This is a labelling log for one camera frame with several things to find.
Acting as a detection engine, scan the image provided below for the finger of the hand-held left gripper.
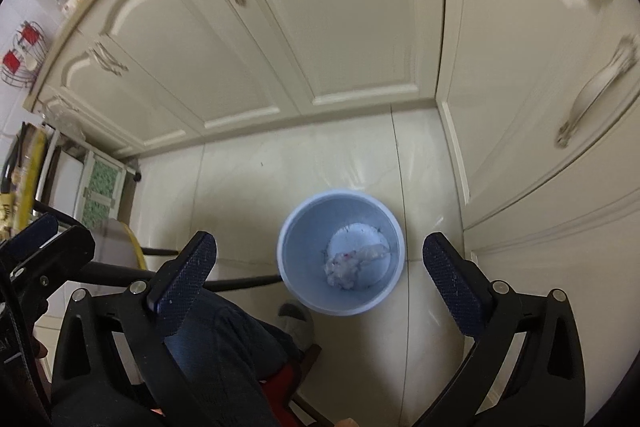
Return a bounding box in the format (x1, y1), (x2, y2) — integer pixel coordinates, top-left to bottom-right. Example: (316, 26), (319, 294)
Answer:
(10, 226), (96, 324)
(0, 213), (60, 259)

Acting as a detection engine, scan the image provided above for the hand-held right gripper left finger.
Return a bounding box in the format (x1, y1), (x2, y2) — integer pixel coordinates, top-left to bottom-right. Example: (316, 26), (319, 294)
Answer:
(51, 231), (221, 427)

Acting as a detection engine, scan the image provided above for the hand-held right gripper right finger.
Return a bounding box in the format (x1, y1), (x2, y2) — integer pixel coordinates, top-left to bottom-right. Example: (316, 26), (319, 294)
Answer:
(423, 232), (587, 427)

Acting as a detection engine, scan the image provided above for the blue plastic bin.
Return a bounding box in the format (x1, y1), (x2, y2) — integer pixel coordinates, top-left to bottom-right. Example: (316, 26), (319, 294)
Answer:
(276, 190), (405, 317)

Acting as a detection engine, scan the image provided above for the yellow-rimmed grey stool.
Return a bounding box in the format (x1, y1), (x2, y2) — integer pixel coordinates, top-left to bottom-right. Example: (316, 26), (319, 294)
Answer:
(92, 218), (148, 270)

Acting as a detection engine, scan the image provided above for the white kitchen trolley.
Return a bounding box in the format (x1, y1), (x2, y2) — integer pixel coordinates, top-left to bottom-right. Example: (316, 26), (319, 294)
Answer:
(37, 127), (142, 233)

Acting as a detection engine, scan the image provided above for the person's blue jeans leg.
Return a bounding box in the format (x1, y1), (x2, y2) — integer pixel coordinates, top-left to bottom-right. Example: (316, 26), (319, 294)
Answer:
(165, 292), (301, 427)

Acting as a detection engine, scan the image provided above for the crumpled white tissue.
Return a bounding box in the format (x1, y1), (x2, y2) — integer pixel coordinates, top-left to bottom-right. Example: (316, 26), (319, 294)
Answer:
(322, 243), (392, 292)

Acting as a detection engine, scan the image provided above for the grey slipper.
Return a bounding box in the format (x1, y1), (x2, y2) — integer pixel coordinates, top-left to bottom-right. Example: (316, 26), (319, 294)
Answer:
(277, 302), (316, 353)

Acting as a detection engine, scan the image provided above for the red stool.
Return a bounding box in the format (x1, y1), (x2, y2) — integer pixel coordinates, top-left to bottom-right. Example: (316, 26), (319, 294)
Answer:
(260, 344), (323, 413)

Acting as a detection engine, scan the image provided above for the cream cabinet door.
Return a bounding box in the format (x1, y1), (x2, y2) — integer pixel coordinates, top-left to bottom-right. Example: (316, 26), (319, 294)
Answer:
(179, 0), (447, 118)
(434, 0), (640, 228)
(75, 0), (303, 135)
(37, 27), (207, 158)

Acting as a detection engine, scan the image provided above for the wire utensil rack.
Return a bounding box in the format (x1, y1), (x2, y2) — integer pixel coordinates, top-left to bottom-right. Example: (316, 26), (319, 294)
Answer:
(0, 21), (48, 88)

